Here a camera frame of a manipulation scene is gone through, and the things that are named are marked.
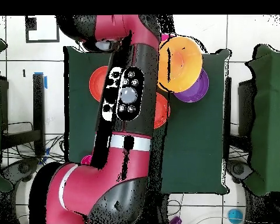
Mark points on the red plastic bowl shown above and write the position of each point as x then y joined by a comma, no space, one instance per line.
161,112
95,84

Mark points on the orange plastic bowl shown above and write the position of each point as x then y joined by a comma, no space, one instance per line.
184,65

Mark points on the pink plastic bowl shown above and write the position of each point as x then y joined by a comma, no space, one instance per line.
165,37

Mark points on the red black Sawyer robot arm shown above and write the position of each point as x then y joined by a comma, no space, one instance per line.
121,168

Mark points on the dark green tablecloth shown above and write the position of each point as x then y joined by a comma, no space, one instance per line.
193,140

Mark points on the red plastic cup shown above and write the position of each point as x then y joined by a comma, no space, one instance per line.
86,159

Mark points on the purple plastic bowl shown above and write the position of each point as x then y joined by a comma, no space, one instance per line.
198,93

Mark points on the purple small object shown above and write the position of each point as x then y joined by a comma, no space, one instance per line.
176,220

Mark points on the blue tape strip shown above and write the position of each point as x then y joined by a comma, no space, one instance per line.
45,82

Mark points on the black metal stand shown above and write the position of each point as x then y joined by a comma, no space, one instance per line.
245,105
38,105

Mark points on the blue round object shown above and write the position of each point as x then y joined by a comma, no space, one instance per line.
235,215

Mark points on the black square floor frame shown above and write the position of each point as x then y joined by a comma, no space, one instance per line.
42,41

